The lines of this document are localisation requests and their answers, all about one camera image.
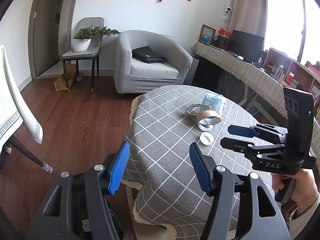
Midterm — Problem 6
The white plastic lid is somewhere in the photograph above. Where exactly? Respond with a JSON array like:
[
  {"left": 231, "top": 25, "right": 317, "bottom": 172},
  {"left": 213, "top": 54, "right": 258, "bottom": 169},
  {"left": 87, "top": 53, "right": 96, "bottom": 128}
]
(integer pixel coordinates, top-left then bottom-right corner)
[{"left": 200, "top": 132, "right": 214, "bottom": 146}]

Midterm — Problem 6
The brown tape roll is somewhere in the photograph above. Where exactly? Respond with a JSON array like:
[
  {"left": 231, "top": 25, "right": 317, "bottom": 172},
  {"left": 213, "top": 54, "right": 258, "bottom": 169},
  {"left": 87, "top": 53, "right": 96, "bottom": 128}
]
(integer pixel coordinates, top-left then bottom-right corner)
[{"left": 196, "top": 110, "right": 221, "bottom": 125}]

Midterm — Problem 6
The light blue tissue pack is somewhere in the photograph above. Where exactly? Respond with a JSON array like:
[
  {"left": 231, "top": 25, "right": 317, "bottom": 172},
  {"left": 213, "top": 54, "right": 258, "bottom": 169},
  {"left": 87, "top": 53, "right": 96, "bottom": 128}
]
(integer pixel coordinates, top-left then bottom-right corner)
[{"left": 200, "top": 93, "right": 226, "bottom": 114}]

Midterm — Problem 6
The person's right hand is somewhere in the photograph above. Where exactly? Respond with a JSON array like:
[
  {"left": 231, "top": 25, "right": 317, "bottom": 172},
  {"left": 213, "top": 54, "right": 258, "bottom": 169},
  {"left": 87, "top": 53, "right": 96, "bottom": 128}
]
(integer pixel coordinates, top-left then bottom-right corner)
[{"left": 271, "top": 168, "right": 320, "bottom": 214}]

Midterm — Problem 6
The beige lace desk cloth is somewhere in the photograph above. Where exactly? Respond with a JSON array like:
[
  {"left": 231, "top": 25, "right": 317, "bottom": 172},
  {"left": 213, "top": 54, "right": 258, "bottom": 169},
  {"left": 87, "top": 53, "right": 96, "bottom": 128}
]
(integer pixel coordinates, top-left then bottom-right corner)
[{"left": 192, "top": 42, "right": 287, "bottom": 117}]

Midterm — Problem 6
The grey checked tablecloth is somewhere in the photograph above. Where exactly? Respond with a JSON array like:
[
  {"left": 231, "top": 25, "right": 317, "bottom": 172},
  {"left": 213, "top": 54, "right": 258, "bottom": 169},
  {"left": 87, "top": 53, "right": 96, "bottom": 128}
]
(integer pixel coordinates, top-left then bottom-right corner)
[{"left": 121, "top": 84, "right": 298, "bottom": 231}]

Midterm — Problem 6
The wooden bookshelf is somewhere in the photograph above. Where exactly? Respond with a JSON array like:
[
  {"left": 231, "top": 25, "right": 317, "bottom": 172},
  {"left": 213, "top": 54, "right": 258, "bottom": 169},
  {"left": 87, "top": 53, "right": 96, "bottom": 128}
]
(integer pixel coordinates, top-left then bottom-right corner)
[{"left": 260, "top": 48, "right": 319, "bottom": 117}]

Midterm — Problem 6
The black monitor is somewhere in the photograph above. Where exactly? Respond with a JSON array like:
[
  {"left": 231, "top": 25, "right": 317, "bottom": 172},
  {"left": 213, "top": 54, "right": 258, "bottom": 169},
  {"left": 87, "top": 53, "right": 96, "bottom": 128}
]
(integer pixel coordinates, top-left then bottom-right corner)
[{"left": 227, "top": 30, "right": 264, "bottom": 62}]

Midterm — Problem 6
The small blue globe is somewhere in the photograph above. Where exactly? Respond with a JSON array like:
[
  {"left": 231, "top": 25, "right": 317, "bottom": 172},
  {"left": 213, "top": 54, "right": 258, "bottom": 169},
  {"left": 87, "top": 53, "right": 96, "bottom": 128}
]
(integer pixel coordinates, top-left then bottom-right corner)
[{"left": 202, "top": 34, "right": 210, "bottom": 44}]

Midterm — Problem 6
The cardboard box on floor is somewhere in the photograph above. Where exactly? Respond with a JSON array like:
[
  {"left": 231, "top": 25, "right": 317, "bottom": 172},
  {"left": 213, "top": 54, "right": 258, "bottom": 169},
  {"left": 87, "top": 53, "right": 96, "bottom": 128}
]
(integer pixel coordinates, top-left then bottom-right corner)
[{"left": 54, "top": 64, "right": 77, "bottom": 91}]

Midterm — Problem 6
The dark table leg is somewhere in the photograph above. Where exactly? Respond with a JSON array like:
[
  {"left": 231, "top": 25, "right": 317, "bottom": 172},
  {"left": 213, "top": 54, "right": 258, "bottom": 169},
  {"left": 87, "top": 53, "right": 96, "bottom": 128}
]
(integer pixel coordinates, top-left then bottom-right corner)
[{"left": 8, "top": 135, "right": 53, "bottom": 174}]

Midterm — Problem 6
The grey armchair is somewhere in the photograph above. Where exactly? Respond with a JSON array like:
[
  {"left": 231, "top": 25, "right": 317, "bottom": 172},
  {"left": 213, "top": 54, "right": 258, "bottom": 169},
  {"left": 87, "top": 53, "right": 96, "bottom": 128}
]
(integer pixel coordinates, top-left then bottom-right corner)
[{"left": 113, "top": 30, "right": 193, "bottom": 94}]

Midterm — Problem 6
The black bag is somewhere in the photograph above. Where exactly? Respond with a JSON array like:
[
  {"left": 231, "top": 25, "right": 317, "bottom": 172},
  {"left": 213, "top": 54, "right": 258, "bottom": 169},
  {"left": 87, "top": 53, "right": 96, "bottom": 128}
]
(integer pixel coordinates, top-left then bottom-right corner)
[{"left": 132, "top": 46, "right": 166, "bottom": 64}]

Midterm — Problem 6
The grey dining chair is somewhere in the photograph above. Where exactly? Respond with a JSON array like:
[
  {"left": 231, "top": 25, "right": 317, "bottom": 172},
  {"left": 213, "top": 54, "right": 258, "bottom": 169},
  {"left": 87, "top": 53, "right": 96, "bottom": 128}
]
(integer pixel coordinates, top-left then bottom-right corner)
[{"left": 60, "top": 17, "right": 104, "bottom": 93}]

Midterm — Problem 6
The potted green plant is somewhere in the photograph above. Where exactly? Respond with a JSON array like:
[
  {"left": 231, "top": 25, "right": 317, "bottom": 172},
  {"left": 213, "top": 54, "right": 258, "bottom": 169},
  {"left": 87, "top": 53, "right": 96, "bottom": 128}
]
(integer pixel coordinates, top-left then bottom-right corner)
[{"left": 72, "top": 27, "right": 120, "bottom": 52}]

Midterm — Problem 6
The grey door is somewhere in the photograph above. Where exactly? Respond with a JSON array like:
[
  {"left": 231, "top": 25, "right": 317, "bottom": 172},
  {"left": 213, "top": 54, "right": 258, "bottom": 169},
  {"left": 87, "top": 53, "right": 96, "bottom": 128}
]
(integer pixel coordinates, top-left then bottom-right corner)
[{"left": 28, "top": 0, "right": 75, "bottom": 79}]

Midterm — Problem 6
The wooden picture frame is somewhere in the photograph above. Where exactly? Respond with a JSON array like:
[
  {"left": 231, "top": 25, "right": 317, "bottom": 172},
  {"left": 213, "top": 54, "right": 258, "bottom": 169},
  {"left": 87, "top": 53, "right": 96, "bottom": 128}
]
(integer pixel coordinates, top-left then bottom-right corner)
[{"left": 198, "top": 24, "right": 216, "bottom": 45}]

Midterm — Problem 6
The white security camera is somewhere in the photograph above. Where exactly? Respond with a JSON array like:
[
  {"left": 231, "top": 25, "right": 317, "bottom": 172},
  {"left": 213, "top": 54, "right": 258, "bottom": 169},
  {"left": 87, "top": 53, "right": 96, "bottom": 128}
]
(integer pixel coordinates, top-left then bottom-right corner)
[{"left": 223, "top": 7, "right": 232, "bottom": 21}]

